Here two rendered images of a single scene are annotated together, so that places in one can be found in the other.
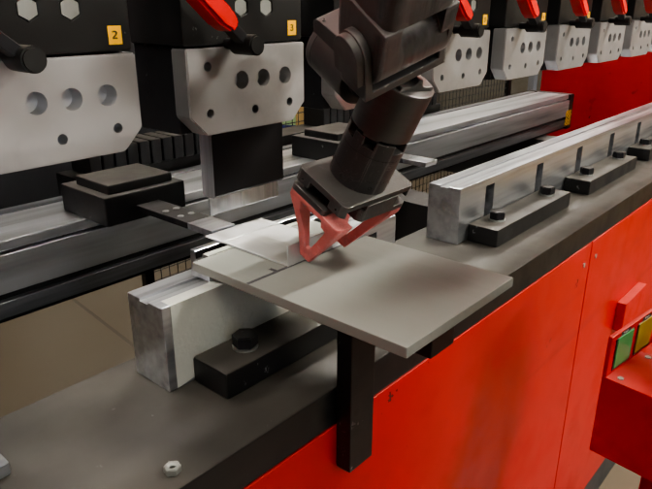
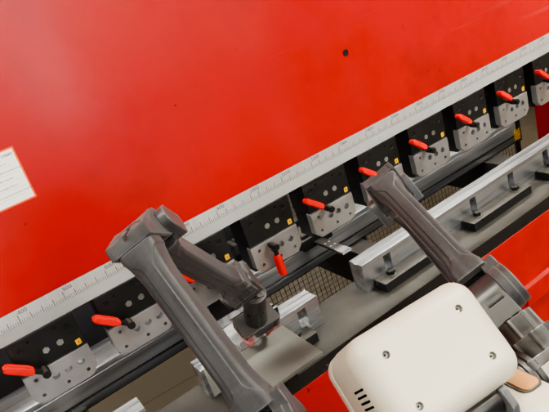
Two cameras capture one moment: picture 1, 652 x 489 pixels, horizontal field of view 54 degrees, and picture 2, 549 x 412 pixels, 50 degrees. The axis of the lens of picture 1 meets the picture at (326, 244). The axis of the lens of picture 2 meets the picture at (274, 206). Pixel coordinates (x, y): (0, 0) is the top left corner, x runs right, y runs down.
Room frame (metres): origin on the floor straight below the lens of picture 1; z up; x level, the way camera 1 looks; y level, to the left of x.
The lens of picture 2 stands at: (-0.50, -0.61, 1.86)
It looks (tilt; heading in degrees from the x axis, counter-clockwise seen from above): 22 degrees down; 22
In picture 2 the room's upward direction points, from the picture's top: 18 degrees counter-clockwise
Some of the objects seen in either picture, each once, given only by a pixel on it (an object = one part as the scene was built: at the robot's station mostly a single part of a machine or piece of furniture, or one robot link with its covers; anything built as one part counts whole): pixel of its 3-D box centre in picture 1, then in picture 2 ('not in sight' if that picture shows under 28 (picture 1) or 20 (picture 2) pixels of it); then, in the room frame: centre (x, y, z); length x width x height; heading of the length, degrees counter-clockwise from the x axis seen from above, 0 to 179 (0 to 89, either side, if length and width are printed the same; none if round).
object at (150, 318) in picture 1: (282, 283); (260, 341); (0.73, 0.05, 0.92); 0.39 x 0.06 x 0.10; 139
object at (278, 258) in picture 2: not in sight; (277, 258); (0.76, -0.06, 1.16); 0.04 x 0.02 x 0.10; 49
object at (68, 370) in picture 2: not in sight; (51, 352); (0.36, 0.37, 1.21); 0.15 x 0.09 x 0.17; 139
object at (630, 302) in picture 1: (630, 306); (538, 287); (1.35, -0.71, 0.59); 0.15 x 0.02 x 0.07; 139
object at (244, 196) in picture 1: (244, 163); (225, 303); (0.68, 0.09, 1.08); 0.10 x 0.02 x 0.10; 139
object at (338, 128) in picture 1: (368, 146); (320, 239); (1.12, -0.07, 1.01); 0.26 x 0.12 x 0.05; 49
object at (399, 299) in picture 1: (348, 274); (264, 351); (0.59, -0.02, 1.00); 0.26 x 0.18 x 0.01; 49
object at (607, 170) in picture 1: (602, 173); (497, 206); (1.40, -0.62, 0.89); 0.30 x 0.05 x 0.03; 139
